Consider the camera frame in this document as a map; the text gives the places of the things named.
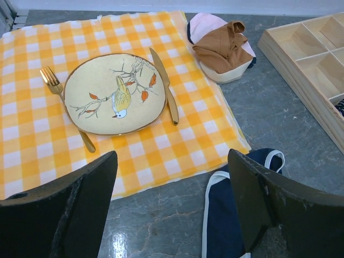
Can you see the gold fork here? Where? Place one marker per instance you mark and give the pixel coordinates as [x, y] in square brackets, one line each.
[56, 88]

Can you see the navy striped rolled underwear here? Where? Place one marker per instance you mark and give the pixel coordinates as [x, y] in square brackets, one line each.
[340, 106]

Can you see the cream underwear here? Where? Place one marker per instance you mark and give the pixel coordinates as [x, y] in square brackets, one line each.
[228, 76]

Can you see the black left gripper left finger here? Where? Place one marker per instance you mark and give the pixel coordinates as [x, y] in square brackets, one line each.
[62, 218]

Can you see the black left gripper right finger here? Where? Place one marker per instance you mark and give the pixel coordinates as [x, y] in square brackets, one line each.
[311, 220]

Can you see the gold knife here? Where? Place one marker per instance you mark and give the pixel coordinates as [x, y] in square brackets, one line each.
[166, 82]

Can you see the brown underwear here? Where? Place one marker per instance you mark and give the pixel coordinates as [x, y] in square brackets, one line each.
[221, 49]

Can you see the pink underwear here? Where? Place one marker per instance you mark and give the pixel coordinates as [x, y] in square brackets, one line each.
[203, 23]

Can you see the aluminium frame post left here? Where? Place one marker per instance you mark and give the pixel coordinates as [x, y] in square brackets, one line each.
[12, 18]

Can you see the wooden compartment tray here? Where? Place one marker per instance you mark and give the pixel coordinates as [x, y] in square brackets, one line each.
[309, 56]

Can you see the navy blue white-trimmed underwear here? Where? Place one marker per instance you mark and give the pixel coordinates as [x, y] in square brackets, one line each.
[221, 231]

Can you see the bird-painted ceramic plate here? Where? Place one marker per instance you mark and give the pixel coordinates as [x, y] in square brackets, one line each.
[114, 94]

